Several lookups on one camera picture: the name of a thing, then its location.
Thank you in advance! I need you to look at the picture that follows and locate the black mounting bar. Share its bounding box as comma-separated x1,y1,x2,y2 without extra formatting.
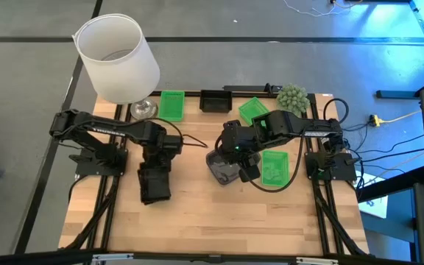
222,84,283,94

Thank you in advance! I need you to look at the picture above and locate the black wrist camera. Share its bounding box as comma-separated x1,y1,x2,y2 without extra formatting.
238,163,262,184
165,134,184,155

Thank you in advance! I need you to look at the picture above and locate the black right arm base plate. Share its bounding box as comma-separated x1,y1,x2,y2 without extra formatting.
304,151,358,181

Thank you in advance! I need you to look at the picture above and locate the black cable sleeve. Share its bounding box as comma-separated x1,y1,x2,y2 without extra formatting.
64,175,121,251
313,180,367,257

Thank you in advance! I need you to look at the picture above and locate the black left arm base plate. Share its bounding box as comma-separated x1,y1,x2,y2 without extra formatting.
74,146,129,177

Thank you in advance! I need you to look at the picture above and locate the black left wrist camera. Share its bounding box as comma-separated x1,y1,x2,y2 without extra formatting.
165,134,184,155

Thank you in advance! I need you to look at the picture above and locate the black metal stand foot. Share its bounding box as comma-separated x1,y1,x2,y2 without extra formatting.
375,71,424,99

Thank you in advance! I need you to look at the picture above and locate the black aluminium table frame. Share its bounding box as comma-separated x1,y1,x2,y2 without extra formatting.
64,90,370,258

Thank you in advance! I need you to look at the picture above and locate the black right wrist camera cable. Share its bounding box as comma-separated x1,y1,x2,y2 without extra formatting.
240,127,308,194

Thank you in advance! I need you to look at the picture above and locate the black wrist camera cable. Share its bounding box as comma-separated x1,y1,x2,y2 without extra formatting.
240,127,308,194
147,116,209,149

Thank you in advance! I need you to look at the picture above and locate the smoky translucent plastic bin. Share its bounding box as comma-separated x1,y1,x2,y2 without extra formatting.
205,149,262,186

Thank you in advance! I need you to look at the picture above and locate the black left wrist camera cable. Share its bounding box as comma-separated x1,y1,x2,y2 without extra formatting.
147,116,209,149

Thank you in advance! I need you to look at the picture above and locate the green mesh plastic basket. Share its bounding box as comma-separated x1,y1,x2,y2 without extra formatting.
158,90,186,123
238,96,272,127
261,149,291,188

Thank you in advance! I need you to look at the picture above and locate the silver beam bracket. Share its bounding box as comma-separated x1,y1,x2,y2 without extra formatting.
91,252,135,263
295,256,340,265

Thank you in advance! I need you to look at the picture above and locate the beige floor cable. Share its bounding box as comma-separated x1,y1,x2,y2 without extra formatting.
358,136,424,185

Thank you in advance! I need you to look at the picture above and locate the white paper sheet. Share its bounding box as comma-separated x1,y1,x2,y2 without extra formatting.
358,172,389,219

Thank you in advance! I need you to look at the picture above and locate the black rig beam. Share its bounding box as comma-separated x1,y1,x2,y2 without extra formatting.
0,249,424,265

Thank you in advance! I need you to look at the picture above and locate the green artificial potted plant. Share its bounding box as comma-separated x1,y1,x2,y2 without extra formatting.
276,83,311,118

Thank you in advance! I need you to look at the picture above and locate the yellow extension cord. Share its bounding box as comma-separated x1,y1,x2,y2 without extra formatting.
367,109,423,128

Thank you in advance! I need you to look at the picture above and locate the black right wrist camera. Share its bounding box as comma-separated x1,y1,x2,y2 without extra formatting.
238,163,262,184

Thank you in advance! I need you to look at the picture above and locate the silver lamp base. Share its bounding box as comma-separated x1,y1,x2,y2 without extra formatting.
130,97,159,121

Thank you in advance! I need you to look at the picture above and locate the white lamp shade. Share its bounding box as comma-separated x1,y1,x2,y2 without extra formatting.
71,13,161,105

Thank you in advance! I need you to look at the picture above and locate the black right arm cable loop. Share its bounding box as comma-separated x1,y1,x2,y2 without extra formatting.
322,97,350,124

